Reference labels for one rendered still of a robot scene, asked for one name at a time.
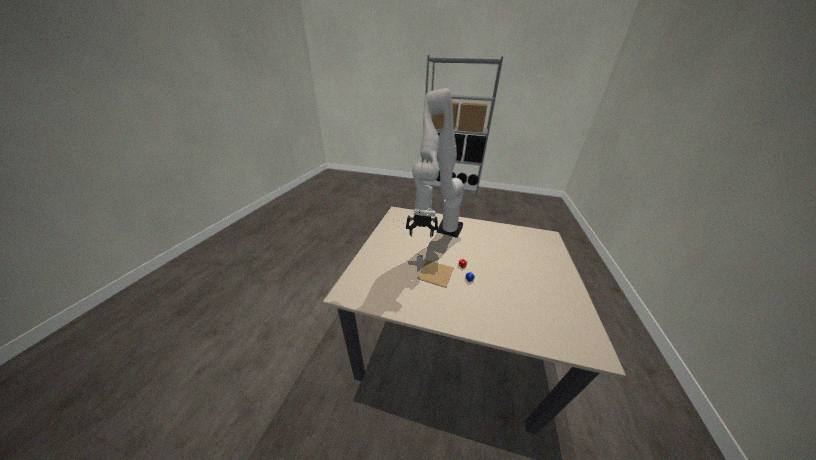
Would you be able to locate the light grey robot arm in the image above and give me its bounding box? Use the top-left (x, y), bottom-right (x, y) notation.
top-left (412, 89), bottom-right (464, 232)

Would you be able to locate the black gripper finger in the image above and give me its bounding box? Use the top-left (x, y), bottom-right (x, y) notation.
top-left (406, 216), bottom-right (421, 236)
top-left (424, 217), bottom-right (438, 238)

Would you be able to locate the tan mat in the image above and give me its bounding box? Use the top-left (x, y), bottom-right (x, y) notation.
top-left (417, 260), bottom-right (453, 288)

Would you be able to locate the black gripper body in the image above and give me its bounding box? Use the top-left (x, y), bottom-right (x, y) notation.
top-left (413, 214), bottom-right (432, 227)

